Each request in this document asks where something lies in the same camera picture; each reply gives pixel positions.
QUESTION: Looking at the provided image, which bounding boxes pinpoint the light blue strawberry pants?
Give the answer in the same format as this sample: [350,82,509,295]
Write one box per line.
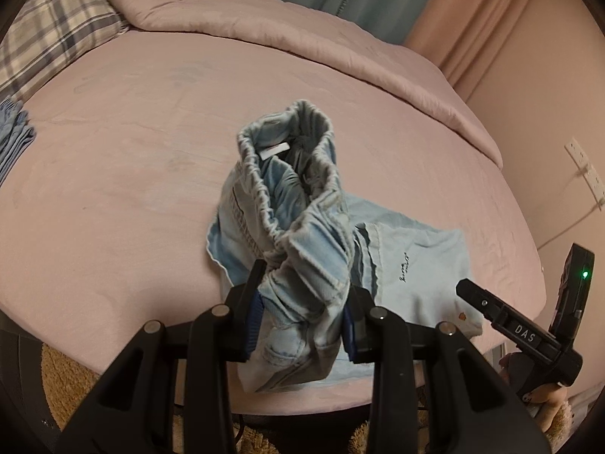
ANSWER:
[206,101,482,392]

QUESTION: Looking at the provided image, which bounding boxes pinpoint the person right hand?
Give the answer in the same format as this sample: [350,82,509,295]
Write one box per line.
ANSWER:
[522,383,572,434]

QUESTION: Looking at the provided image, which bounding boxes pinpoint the pink bed sheet mattress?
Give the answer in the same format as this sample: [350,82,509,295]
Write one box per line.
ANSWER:
[1,31,546,372]

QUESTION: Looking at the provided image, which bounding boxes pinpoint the pink folded quilt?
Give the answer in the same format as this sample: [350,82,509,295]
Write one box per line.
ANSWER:
[109,0,504,167]

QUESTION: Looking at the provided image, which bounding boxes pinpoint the small folded blue cloth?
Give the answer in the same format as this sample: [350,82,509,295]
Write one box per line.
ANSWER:
[0,97,36,185]

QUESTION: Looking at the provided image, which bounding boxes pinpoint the pink curtain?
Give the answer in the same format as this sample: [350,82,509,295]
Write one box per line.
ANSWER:
[395,0,529,98]

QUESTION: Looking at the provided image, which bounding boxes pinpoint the plaid pillow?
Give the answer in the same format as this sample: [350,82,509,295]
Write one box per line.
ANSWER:
[1,0,129,101]

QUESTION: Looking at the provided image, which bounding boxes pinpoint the white power cable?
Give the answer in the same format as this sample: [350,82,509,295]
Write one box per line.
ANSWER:
[535,169,604,251]

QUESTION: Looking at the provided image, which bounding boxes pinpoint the white wall power strip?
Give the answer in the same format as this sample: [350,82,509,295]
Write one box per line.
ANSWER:
[565,138,605,211]

